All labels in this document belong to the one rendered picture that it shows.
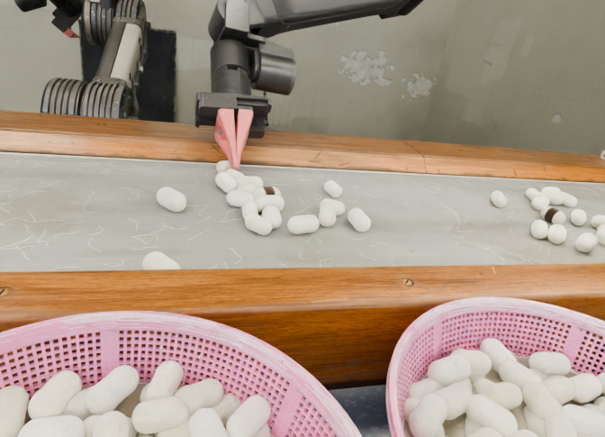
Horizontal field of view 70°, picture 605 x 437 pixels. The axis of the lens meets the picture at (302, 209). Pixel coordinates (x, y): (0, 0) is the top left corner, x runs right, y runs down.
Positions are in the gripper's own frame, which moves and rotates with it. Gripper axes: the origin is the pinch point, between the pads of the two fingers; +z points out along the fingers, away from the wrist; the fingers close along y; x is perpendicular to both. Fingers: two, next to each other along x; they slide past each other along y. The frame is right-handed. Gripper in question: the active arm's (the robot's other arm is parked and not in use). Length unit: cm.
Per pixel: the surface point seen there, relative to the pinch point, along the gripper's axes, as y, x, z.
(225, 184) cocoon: -1.8, -3.0, 4.6
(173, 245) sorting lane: -7.8, -9.4, 14.9
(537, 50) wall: 160, 71, -111
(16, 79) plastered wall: -83, 139, -126
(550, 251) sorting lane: 36.0, -10.0, 16.9
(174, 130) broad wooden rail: -8.0, 7.2, -10.0
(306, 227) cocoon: 5.8, -9.1, 13.0
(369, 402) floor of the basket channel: 8.1, -13.3, 30.6
